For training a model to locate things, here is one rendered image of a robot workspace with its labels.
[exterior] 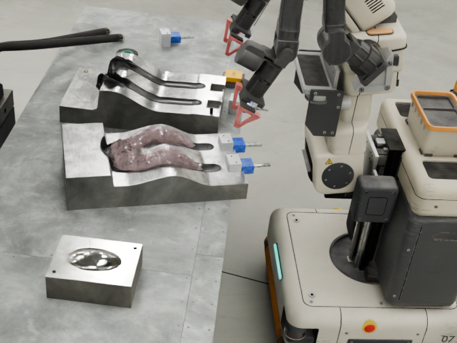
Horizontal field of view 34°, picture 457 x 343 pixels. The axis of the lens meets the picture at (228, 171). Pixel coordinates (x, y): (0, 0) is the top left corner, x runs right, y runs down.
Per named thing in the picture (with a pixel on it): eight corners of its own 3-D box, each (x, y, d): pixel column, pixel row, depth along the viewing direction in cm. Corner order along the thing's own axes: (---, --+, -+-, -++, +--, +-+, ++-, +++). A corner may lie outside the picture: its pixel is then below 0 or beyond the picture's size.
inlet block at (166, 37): (192, 40, 293) (192, 27, 289) (194, 45, 289) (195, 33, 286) (158, 41, 289) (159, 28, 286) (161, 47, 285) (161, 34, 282)
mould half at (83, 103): (224, 99, 258) (227, 64, 250) (216, 141, 237) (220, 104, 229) (79, 82, 258) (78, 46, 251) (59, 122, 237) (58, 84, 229)
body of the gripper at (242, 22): (231, 31, 238) (244, 12, 235) (229, 18, 246) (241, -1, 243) (248, 40, 241) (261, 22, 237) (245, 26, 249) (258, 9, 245)
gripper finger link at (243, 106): (226, 126, 206) (244, 101, 201) (224, 112, 212) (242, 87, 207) (246, 136, 208) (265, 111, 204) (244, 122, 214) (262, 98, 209)
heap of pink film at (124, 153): (193, 139, 225) (194, 117, 221) (204, 174, 212) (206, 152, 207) (106, 143, 220) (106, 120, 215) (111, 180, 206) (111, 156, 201)
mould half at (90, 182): (227, 147, 234) (230, 117, 228) (246, 199, 214) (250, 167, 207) (62, 155, 223) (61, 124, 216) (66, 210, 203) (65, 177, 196)
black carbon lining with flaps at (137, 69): (206, 88, 249) (208, 62, 243) (200, 113, 236) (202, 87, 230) (102, 75, 249) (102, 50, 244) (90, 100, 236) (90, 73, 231)
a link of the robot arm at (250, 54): (296, 54, 197) (292, 39, 204) (260, 33, 193) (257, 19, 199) (271, 88, 202) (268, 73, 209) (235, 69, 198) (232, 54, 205)
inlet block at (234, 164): (267, 167, 223) (269, 152, 219) (271, 177, 219) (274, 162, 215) (224, 169, 220) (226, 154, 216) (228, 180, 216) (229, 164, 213)
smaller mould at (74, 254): (142, 265, 188) (143, 243, 184) (130, 308, 176) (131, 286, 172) (63, 255, 188) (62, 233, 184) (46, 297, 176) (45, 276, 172)
